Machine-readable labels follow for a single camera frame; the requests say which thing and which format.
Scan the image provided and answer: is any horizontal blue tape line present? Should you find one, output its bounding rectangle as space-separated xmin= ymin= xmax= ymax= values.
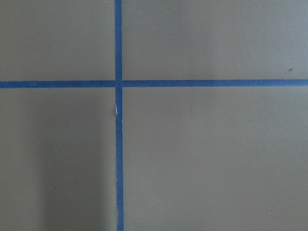
xmin=0 ymin=79 xmax=308 ymax=89

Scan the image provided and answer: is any vertical blue tape line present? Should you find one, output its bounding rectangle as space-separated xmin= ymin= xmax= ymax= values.
xmin=115 ymin=0 xmax=124 ymax=231

